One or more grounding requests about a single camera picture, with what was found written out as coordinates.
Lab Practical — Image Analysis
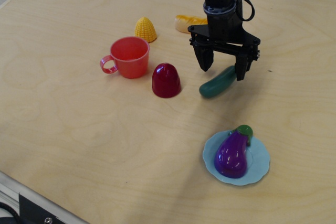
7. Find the black corner bracket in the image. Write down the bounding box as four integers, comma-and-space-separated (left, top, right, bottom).
19, 194, 65, 224

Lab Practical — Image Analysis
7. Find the aluminium table frame rail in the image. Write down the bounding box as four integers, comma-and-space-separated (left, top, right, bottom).
1, 173, 86, 224

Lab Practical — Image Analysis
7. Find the purple toy eggplant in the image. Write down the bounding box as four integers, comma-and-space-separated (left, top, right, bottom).
214, 125, 253, 178

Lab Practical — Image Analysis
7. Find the light blue plate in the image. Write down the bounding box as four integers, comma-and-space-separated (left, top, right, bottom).
203, 130, 270, 186

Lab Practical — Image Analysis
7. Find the yellow toy corn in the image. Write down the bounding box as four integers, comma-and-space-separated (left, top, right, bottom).
134, 17, 158, 43

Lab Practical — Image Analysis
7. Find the pink plastic cup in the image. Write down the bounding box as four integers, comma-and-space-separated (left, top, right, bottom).
100, 36, 150, 79

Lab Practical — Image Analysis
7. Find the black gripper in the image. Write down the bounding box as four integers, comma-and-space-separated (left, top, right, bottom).
188, 8, 260, 81

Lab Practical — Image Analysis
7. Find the green toy cucumber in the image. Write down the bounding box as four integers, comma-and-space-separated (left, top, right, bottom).
199, 66, 236, 98

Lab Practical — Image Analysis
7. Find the dark red toy dome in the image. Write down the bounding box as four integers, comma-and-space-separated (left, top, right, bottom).
152, 62, 182, 98

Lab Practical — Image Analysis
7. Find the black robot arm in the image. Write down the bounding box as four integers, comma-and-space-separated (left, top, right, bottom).
188, 0, 260, 81

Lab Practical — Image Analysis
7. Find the toy bread loaf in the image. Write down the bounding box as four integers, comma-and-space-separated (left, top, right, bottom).
174, 15, 208, 34

